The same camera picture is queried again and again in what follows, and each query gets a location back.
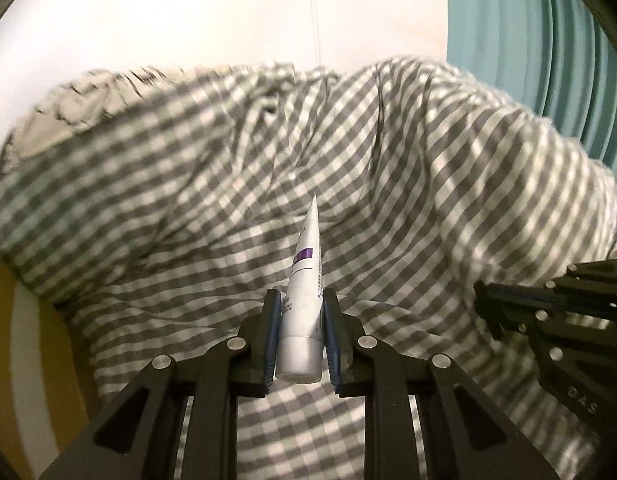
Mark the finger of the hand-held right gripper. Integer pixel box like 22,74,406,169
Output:
481,304,560,339
474,259,617,319

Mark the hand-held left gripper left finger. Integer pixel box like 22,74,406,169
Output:
38,288,282,480

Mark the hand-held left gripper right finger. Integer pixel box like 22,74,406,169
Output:
323,288,559,480

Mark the white tube purple label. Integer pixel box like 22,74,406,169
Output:
274,192,323,382

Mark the brown cardboard box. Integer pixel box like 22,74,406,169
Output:
0,254,102,467

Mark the grey white checked blanket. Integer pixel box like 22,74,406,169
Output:
0,57,617,480

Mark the teal curtain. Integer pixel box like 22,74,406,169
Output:
445,0,617,172

